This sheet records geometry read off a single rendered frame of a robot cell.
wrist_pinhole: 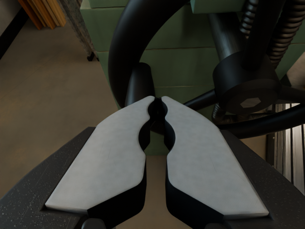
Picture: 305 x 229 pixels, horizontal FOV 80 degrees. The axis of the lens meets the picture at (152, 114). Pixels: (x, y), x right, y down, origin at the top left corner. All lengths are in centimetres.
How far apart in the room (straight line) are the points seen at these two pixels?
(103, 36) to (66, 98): 98
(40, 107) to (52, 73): 29
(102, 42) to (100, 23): 4
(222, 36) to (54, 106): 120
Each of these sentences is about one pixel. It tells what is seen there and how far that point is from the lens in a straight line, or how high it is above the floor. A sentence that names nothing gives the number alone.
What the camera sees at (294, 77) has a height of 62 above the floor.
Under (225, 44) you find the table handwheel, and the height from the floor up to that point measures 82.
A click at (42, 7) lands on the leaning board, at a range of 189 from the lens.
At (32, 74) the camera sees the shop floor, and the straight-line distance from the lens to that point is 161.
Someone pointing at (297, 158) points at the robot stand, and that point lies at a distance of 94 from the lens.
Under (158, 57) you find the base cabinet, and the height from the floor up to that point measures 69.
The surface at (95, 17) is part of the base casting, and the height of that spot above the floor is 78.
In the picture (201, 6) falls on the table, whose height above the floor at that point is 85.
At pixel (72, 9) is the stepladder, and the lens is 128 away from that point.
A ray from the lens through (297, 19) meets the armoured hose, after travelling 27.
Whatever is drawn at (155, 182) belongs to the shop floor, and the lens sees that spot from 98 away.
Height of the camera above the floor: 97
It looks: 60 degrees down
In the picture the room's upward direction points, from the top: 5 degrees counter-clockwise
